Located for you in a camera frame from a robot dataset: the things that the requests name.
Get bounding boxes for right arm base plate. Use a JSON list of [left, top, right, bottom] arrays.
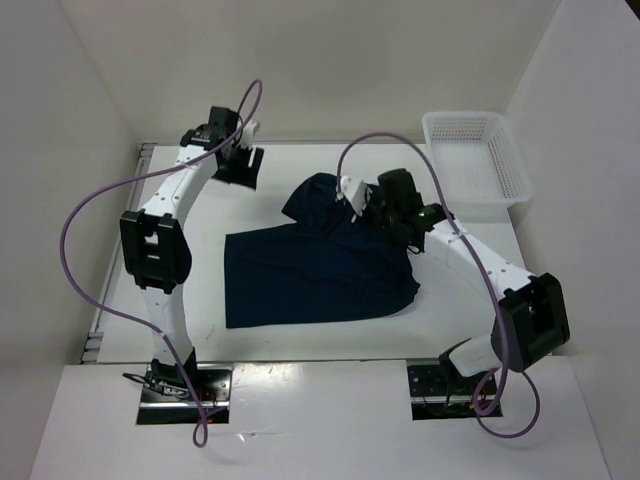
[[406, 359, 485, 421]]

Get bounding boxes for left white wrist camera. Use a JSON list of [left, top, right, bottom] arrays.
[[233, 120, 260, 150]]

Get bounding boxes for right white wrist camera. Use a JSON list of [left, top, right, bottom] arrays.
[[336, 176, 373, 223]]

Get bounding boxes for navy blue shorts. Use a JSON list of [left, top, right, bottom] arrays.
[[224, 173, 420, 329]]

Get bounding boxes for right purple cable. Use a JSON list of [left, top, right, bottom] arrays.
[[337, 132, 544, 439]]

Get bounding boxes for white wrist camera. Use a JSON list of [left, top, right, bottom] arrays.
[[336, 176, 373, 223], [233, 120, 260, 150]]

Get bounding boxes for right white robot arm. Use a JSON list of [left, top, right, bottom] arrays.
[[364, 169, 570, 393]]

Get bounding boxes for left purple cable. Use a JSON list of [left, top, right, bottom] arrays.
[[59, 78, 265, 447]]

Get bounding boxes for white plastic basket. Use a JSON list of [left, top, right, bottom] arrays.
[[422, 111, 533, 216]]

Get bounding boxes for purple cable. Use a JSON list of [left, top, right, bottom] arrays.
[[59, 78, 265, 447], [337, 132, 544, 439]]

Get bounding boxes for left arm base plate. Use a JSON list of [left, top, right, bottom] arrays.
[[124, 364, 232, 426]]

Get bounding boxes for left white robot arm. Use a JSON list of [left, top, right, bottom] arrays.
[[120, 107, 264, 400]]

